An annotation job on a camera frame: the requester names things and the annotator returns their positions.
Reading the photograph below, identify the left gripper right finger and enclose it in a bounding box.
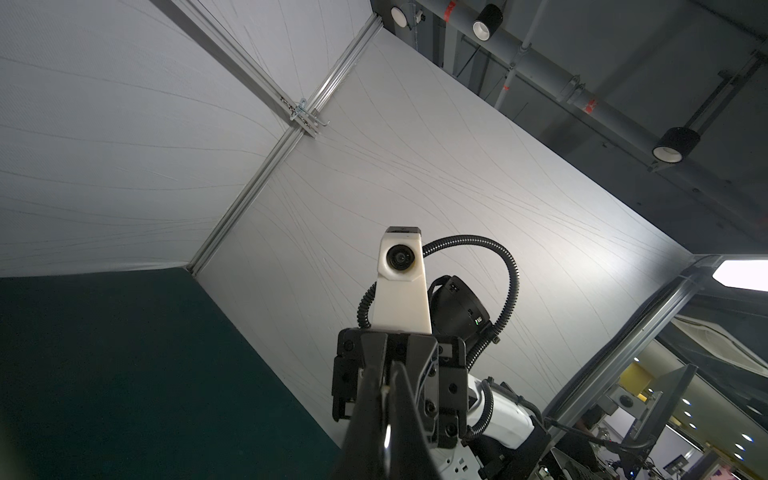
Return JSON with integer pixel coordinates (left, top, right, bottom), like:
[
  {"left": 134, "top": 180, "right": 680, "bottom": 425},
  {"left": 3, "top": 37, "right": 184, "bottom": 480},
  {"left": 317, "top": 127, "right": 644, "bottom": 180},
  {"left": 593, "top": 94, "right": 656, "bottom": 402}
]
[{"left": 386, "top": 361, "right": 440, "bottom": 479}]

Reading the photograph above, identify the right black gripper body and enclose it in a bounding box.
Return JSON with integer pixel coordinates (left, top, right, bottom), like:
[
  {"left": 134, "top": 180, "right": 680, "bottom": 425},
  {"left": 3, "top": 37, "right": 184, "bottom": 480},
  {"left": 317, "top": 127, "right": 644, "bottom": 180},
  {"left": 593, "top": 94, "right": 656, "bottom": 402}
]
[{"left": 331, "top": 328, "right": 469, "bottom": 449}]

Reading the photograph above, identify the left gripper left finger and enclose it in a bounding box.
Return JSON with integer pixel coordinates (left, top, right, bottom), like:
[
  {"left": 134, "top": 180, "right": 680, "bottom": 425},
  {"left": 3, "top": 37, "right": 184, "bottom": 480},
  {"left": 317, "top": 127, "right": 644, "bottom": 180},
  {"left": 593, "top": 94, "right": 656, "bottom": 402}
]
[{"left": 330, "top": 332, "right": 388, "bottom": 479}]

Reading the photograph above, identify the brass padlock long shackle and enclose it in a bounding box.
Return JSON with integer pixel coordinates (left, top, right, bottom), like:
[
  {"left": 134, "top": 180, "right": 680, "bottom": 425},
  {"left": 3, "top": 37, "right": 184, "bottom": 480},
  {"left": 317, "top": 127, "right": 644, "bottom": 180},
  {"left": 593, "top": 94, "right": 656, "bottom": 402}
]
[{"left": 380, "top": 385, "right": 392, "bottom": 471}]

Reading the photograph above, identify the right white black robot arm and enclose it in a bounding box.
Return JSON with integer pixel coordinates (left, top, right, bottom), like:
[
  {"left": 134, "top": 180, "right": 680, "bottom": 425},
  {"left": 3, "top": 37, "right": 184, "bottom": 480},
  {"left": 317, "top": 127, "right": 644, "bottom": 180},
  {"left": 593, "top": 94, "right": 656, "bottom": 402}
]
[{"left": 330, "top": 275, "right": 550, "bottom": 479}]

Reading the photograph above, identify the green table mat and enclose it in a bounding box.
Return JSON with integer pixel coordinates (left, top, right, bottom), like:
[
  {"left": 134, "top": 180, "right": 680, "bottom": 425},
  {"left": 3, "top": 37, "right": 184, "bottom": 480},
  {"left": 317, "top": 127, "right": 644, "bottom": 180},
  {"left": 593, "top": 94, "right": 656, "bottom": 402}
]
[{"left": 1, "top": 269, "right": 338, "bottom": 479}]

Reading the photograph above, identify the black ceiling spotlight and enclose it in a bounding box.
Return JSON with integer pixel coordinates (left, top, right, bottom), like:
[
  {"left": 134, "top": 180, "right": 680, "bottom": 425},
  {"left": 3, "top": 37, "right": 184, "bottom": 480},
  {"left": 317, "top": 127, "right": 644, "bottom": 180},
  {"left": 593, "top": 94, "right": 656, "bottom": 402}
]
[
  {"left": 472, "top": 3, "right": 504, "bottom": 42},
  {"left": 651, "top": 127, "right": 701, "bottom": 164}
]

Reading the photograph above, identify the grey ceiling pipe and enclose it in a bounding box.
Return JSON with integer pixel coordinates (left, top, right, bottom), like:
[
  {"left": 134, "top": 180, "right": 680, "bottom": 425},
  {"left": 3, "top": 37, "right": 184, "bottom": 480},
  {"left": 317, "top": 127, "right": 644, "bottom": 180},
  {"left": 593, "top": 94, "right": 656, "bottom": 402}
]
[{"left": 420, "top": 1, "right": 767, "bottom": 228}]

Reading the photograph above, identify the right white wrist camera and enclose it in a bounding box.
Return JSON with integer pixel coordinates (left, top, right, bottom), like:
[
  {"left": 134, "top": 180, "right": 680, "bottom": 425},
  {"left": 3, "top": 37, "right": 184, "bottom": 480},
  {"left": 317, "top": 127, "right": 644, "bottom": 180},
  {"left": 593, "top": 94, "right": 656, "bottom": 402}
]
[{"left": 369, "top": 226, "right": 432, "bottom": 335}]

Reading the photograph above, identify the metal corner bracket right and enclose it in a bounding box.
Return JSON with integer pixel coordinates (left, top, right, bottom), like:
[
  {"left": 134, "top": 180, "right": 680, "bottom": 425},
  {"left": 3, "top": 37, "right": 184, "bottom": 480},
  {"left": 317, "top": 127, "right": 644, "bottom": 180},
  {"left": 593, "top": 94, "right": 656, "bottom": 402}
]
[{"left": 280, "top": 98, "right": 329, "bottom": 137}]

